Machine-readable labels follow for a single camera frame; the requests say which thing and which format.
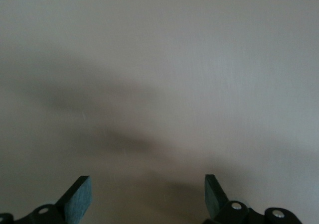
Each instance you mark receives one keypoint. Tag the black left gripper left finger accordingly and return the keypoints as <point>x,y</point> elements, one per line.
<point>77,199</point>

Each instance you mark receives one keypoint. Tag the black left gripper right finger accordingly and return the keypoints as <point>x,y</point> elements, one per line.
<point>216,201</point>

